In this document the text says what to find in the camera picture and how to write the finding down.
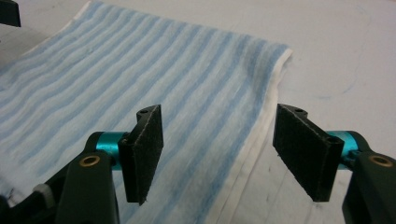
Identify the blue striped towel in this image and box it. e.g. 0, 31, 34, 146
0, 0, 293, 224

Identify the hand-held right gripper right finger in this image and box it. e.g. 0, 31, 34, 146
273, 103, 346, 203

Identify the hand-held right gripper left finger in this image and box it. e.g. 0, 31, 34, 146
118, 104, 165, 206

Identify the white foam mat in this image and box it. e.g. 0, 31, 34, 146
0, 0, 396, 224

